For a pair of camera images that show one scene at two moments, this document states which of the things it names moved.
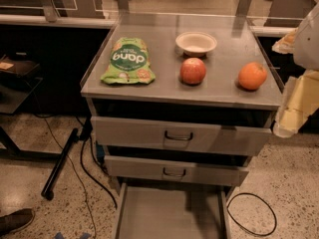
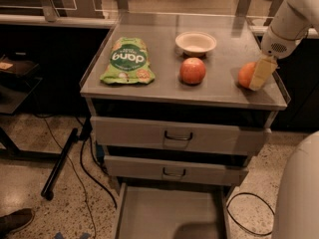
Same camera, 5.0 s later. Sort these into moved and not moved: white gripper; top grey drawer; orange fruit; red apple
Moved: white gripper
Not moved: orange fruit; top grey drawer; red apple
